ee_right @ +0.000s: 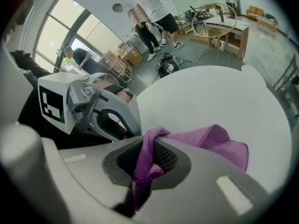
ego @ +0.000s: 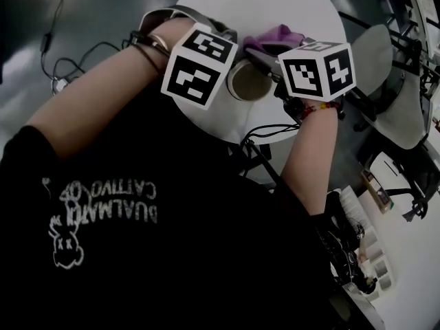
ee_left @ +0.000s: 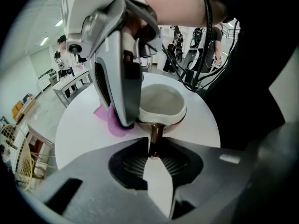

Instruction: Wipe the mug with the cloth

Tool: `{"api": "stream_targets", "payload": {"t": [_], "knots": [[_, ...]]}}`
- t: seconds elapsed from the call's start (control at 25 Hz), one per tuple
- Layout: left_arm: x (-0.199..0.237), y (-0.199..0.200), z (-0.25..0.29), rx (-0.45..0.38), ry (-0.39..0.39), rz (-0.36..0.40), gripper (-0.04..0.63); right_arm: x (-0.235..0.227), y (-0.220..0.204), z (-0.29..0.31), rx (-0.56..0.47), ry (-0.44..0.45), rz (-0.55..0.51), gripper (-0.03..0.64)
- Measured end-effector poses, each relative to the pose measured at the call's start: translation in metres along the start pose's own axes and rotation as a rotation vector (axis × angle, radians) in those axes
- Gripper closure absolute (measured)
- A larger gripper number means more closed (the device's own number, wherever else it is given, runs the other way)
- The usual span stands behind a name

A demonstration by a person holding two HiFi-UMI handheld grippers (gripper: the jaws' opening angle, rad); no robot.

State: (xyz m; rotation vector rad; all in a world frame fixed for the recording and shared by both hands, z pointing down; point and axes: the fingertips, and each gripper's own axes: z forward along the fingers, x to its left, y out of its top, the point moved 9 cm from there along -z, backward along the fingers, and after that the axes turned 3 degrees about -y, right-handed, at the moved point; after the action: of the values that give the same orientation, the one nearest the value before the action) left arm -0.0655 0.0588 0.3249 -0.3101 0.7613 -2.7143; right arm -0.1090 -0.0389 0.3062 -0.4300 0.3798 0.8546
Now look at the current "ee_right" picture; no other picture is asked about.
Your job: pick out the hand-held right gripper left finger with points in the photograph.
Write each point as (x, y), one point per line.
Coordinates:
(88, 171)

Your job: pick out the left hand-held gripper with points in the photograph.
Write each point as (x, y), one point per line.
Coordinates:
(53, 101)

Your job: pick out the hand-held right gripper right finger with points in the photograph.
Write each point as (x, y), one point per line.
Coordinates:
(198, 183)

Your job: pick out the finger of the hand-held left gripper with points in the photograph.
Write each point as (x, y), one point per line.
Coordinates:
(130, 118)

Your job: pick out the purple cloth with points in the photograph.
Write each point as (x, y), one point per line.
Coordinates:
(210, 136)

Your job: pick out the person's left hand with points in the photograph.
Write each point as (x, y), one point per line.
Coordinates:
(126, 95)

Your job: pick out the black round floor tray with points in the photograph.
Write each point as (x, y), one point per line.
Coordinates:
(161, 71)

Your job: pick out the brown cardboard box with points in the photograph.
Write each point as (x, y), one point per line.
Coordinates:
(130, 57)

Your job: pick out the idle hand-held gripper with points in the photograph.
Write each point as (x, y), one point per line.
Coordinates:
(170, 68)

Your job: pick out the large glass window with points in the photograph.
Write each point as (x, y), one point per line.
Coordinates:
(65, 8)

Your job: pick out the blue metal chair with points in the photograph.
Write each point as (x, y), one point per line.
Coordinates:
(198, 22)

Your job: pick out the wooden cabinet with grid top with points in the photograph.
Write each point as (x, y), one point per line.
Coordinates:
(243, 41)

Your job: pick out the orange sofa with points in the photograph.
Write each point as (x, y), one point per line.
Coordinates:
(253, 10)

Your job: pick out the wooden coffee table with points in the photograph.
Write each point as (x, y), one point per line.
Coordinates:
(266, 21)

